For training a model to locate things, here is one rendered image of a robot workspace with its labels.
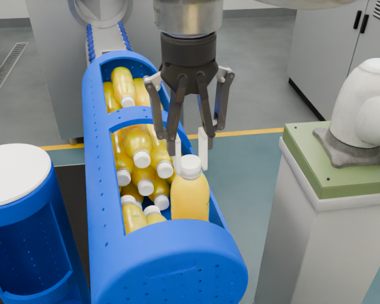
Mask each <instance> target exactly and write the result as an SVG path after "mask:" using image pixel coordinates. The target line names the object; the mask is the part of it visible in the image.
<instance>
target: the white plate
mask: <svg viewBox="0 0 380 304"><path fill-rule="evenodd" d="M50 169H51V160H50V158H49V156H48V154H47V153H46V152H45V151H44V150H43V149H41V148H39V147H36V146H34V145H28V144H5V145H0V206H2V205H4V204H8V203H11V202H13V201H16V200H18V199H20V198H22V197H24V196H26V195H28V194H29V193H31V192H32V191H34V190H35V189H36V188H37V187H38V186H40V185H41V184H42V183H43V181H44V180H45V179H46V178H47V176H48V174H49V172H50Z"/></svg>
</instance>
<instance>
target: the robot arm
mask: <svg viewBox="0 0 380 304"><path fill-rule="evenodd" d="M254 1H258V2H261V3H264V4H269V5H274V6H278V7H283V8H289V9H294V10H324V9H330V8H336V7H341V6H344V5H348V4H351V3H353V2H356V1H359V0H254ZM153 8H154V20H155V22H154V23H155V24H156V27H157V29H158V30H159V31H161V32H160V41H161V52H162V63H161V66H160V68H159V72H158V73H156V74H154V75H152V76H148V75H146V76H144V77H143V78H142V81H143V83H144V86H145V88H146V90H147V92H148V94H149V98H150V106H151V113H152V118H153V125H154V131H155V134H156V136H157V139H158V140H162V139H166V149H167V152H168V155H169V156H170V157H171V156H173V166H174V169H175V171H176V174H177V175H181V140H180V138H179V136H178V133H177V129H178V126H179V119H180V112H181V108H182V103H183V102H184V97H185V96H186V95H189V94H191V93H192V94H196V95H197V100H198V106H199V109H200V115H201V121H202V124H203V127H199V128H198V157H199V158H200V159H201V167H202V169H203V170H204V171H206V170H207V151H208V150H211V149H212V148H213V138H214V137H215V135H216V134H215V131H217V130H224V128H225V125H226V115H227V105H228V99H229V89H230V85H231V84H232V81H233V79H234V78H235V74H234V72H233V71H232V70H231V69H230V68H229V67H228V66H224V67H222V66H219V65H218V63H217V61H216V47H217V32H216V30H218V29H219V28H220V27H221V26H222V23H223V0H153ZM215 75H216V78H217V88H216V94H215V107H214V119H213V120H212V116H211V110H210V106H209V100H208V98H209V95H208V92H207V86H208V85H209V83H210V82H211V81H212V79H213V78H214V76H215ZM161 81H164V82H165V83H166V84H167V85H168V86H169V87H170V88H171V92H170V93H171V97H170V102H169V109H168V117H167V122H166V128H164V127H163V121H162V112H161V106H160V98H159V94H158V92H157V91H159V90H160V88H161V86H160V83H161ZM312 134H313V135H314V136H315V137H316V138H317V139H318V140H319V141H320V143H321V145H322V147H323V148H324V150H325V152H326V153H327V155H328V156H329V158H330V160H331V165H332V166H333V167H334V168H338V169H340V168H344V167H347V166H369V165H380V58H374V59H368V60H366V61H364V62H362V63H361V64H360V65H359V66H358V67H356V68H355V69H354V70H353V71H352V72H351V73H350V74H349V76H348V77H347V78H346V80H345V82H344V83H343V85H342V87H341V89H340V92H339V94H338V97H337V100H336V102H335V105H334V109H333V112H332V118H331V123H330V126H329V128H320V127H317V128H314V129H313V132H312Z"/></svg>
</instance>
